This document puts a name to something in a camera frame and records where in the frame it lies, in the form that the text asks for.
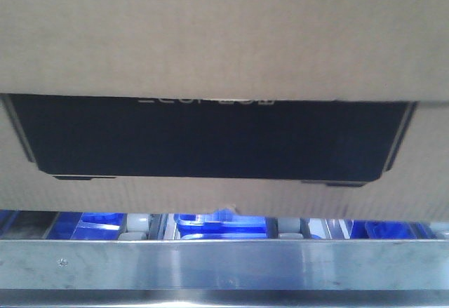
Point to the brown cardboard box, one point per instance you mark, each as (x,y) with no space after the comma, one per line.
(235,50)

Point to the blue plastic crate below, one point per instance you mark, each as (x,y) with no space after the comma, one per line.
(222,224)

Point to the right white roller track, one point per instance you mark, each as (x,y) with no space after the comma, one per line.
(289,228)

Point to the white roller track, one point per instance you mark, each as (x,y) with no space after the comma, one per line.
(137,227)
(289,228)

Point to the left white roller track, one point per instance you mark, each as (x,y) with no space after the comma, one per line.
(137,227)

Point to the metal shelf front rail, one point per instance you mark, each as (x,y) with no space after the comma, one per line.
(263,273)

